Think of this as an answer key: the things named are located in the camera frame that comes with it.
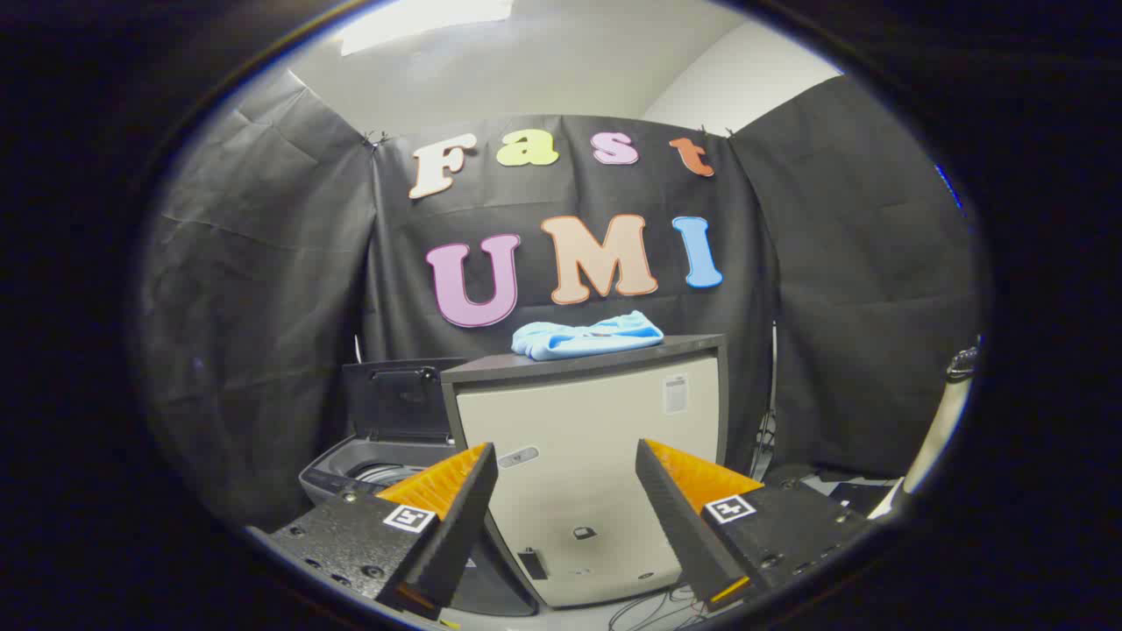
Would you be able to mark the dark flat box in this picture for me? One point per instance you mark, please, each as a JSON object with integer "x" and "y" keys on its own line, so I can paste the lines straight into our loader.
{"x": 863, "y": 495}

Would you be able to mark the black backdrop cloth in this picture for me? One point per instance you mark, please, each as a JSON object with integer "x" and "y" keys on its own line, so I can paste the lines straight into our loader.
{"x": 280, "y": 307}

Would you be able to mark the beige cabinet with grey top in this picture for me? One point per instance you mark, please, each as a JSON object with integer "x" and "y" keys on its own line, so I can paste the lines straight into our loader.
{"x": 578, "y": 421}

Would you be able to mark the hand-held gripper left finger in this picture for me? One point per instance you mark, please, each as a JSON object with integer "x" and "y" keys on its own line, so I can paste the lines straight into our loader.
{"x": 456, "y": 526}

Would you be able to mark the light blue shirt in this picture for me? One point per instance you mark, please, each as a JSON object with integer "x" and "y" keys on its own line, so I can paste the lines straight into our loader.
{"x": 583, "y": 337}

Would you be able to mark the white pole with metal clip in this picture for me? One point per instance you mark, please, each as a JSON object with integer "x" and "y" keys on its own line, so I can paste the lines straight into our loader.
{"x": 942, "y": 421}

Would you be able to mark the small metal cloth clip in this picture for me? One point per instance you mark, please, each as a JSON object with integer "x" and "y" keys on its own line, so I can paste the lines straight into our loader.
{"x": 375, "y": 138}

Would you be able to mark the grey washing machine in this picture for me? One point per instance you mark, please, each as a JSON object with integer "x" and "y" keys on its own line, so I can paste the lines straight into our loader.
{"x": 351, "y": 464}

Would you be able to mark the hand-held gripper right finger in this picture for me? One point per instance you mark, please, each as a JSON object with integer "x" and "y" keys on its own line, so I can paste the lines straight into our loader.
{"x": 679, "y": 526}

